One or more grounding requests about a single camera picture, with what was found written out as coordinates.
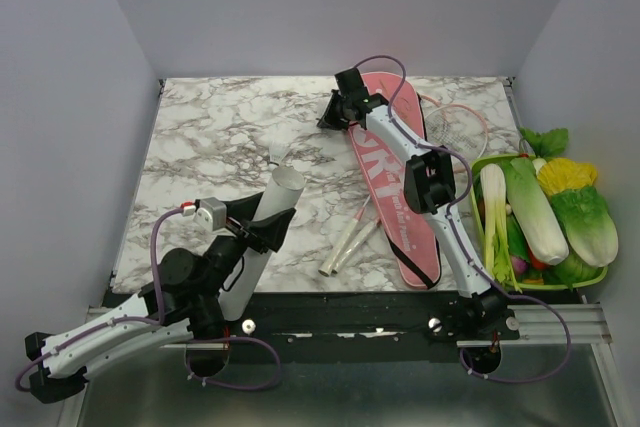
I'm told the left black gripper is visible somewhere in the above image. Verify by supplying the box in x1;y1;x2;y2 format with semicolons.
202;196;297;299

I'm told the white shuttlecock tube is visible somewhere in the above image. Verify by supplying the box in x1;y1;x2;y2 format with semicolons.
219;166;306;321

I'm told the white shuttlecock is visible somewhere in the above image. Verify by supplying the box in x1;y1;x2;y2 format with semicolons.
267;140;290;170

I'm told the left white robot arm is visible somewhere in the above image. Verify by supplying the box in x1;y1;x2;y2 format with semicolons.
14;191;299;404

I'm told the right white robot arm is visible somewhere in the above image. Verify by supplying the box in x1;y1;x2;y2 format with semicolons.
318;67;508;339

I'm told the pink badminton racket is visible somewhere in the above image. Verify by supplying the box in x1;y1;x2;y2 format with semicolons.
318;196;371;277

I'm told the pink racket bag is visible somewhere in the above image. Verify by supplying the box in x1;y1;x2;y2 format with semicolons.
348;72;441;289

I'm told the green vegetable basket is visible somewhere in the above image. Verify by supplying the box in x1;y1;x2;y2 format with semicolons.
470;154;608;292

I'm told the white green leek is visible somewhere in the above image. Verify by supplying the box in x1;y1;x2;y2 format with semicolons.
480;164;521;292

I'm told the green leafy vegetable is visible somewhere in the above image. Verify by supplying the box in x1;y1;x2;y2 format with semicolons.
519;127;569;158

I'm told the white green bok choy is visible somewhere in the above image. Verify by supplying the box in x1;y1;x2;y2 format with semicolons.
501;157;569;266

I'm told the yellow green napa cabbage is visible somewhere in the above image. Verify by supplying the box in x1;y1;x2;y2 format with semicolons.
536;158;619;268

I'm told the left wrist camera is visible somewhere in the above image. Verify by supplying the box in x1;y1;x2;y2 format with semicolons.
194;197;227;233

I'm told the black mounting base plate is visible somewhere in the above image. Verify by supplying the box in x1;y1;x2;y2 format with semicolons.
102;289;521;366

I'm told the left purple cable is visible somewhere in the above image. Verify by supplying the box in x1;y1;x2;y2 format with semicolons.
14;204;282;393

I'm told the aluminium rail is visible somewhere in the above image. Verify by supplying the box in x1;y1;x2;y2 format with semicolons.
456;304;612;348

